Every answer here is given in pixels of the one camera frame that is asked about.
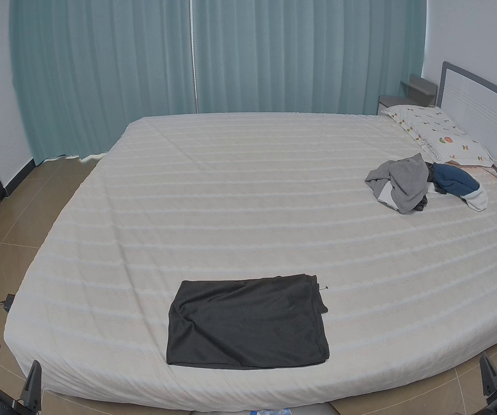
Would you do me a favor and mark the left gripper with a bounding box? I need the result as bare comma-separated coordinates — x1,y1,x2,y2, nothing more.
0,341,43,415

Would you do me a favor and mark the black T-shirt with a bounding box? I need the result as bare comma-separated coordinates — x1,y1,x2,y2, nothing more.
166,274,330,371

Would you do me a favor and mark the pile of clothes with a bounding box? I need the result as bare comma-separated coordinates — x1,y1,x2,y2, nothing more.
364,153,489,215

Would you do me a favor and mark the bed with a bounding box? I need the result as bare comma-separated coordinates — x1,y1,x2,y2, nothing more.
4,61,497,412

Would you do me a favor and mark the white printed pillow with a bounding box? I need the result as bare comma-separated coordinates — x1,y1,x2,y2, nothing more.
380,104,496,167

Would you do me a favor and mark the grey bedside table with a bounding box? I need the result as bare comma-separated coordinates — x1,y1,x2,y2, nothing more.
378,74,438,116

